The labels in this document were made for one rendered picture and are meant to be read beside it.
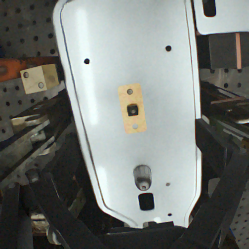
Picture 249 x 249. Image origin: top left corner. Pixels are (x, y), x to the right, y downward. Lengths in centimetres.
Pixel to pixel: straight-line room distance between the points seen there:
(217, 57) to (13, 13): 61
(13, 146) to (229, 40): 37
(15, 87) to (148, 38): 53
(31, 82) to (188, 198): 37
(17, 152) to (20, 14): 53
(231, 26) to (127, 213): 41
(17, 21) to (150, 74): 51
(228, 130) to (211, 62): 12
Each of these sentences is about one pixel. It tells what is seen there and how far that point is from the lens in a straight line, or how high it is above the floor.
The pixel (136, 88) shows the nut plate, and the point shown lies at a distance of 32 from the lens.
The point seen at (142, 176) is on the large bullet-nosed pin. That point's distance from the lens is 34.
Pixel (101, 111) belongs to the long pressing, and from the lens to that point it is 33.
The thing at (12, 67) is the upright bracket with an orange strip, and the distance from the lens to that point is 29.
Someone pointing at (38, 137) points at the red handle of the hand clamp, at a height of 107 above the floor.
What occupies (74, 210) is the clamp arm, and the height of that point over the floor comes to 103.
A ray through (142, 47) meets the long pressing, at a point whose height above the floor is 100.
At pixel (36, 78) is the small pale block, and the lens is 28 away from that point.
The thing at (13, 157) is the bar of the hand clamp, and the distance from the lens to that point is 26.
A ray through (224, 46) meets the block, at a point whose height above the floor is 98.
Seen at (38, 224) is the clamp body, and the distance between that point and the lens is 42.
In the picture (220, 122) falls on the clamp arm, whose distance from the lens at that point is 35.
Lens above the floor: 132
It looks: 70 degrees down
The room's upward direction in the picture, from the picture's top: 177 degrees counter-clockwise
